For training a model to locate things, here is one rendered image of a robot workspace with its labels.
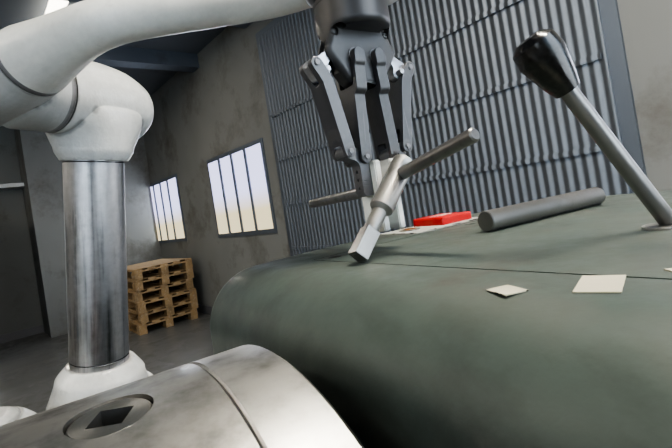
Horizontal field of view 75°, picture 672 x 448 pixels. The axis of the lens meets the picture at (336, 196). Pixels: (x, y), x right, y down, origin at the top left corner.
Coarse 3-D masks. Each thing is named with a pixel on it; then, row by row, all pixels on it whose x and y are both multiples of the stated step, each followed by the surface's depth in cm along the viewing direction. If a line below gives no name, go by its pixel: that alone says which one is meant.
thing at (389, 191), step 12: (396, 156) 42; (396, 168) 41; (384, 180) 40; (396, 180) 40; (384, 192) 39; (396, 192) 40; (372, 204) 39; (384, 204) 39; (372, 216) 38; (384, 216) 39; (360, 228) 38; (372, 228) 37; (360, 240) 37; (372, 240) 37; (348, 252) 37; (360, 252) 36
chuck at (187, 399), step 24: (144, 384) 21; (168, 384) 21; (192, 384) 20; (216, 384) 20; (72, 408) 20; (168, 408) 18; (192, 408) 18; (216, 408) 18; (0, 432) 18; (24, 432) 18; (48, 432) 17; (120, 432) 17; (144, 432) 17; (168, 432) 17; (192, 432) 17; (216, 432) 17; (240, 432) 17
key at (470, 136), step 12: (468, 132) 33; (444, 144) 35; (456, 144) 34; (468, 144) 34; (420, 156) 38; (432, 156) 37; (444, 156) 36; (408, 168) 39; (420, 168) 38; (348, 192) 49; (312, 204) 61; (324, 204) 57
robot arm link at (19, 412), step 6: (0, 408) 68; (6, 408) 67; (12, 408) 68; (18, 408) 68; (24, 408) 69; (0, 414) 66; (6, 414) 65; (12, 414) 66; (18, 414) 67; (24, 414) 67; (30, 414) 68; (0, 420) 64; (6, 420) 64; (12, 420) 65
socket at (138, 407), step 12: (96, 408) 19; (108, 408) 19; (120, 408) 19; (132, 408) 19; (144, 408) 19; (84, 420) 18; (96, 420) 19; (108, 420) 19; (120, 420) 19; (132, 420) 18; (72, 432) 18; (84, 432) 17; (96, 432) 17; (108, 432) 17
